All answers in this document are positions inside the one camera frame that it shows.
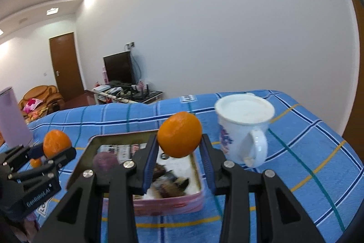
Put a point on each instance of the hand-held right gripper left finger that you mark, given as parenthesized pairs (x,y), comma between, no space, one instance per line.
(150,163)

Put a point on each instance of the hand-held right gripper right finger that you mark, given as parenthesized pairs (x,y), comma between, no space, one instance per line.
(206,163)

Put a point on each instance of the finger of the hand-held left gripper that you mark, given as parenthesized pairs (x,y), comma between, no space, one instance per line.
(35,151)
(64,156)

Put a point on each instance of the large orange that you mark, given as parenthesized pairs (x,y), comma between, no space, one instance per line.
(179,134)

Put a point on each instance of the purple beet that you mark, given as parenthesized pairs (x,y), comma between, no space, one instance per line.
(105,160)

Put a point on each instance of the pink tin box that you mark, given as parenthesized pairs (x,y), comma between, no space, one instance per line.
(176,203)

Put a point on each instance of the person's left forearm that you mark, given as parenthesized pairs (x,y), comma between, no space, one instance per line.
(28,227)

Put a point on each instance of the lilac kettle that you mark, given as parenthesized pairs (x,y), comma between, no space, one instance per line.
(14,117)

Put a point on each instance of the white printed mug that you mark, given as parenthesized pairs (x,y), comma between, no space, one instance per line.
(236,129)

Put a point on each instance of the pink floral cushion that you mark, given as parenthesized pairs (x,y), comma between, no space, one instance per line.
(31,105)

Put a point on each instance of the brown leather sofa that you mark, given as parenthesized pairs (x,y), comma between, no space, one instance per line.
(51,95)

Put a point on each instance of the white television stand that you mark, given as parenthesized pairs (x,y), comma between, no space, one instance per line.
(102,97)

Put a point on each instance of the black router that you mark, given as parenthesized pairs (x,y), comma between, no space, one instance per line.
(142,92)

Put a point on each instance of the white flat box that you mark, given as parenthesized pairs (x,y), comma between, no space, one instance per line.
(103,87)

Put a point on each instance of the blue plaid blanket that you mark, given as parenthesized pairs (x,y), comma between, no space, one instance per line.
(284,132)

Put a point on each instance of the brown wooden door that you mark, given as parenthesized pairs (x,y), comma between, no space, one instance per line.
(66,66)

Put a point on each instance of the black television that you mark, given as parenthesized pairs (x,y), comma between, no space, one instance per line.
(118,68)

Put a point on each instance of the wall socket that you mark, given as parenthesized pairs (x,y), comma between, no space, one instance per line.
(130,45)

